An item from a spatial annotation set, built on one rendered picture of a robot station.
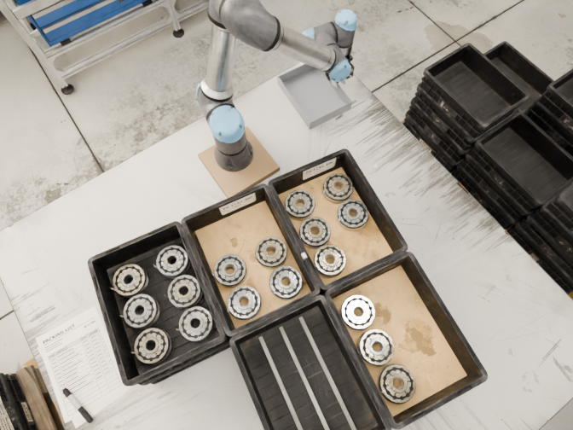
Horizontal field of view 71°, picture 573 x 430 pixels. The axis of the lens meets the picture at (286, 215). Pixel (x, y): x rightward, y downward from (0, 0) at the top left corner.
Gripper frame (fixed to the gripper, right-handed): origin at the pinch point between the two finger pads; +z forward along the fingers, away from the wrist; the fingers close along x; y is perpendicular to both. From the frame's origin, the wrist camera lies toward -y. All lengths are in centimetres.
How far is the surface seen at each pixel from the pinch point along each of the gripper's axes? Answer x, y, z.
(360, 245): -34, 68, -10
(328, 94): -3.7, 2.5, 2.8
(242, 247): -68, 49, -10
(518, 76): 118, 18, 46
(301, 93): -13.5, -3.8, 2.8
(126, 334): -111, 56, -9
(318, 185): -34, 42, -10
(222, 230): -71, 40, -9
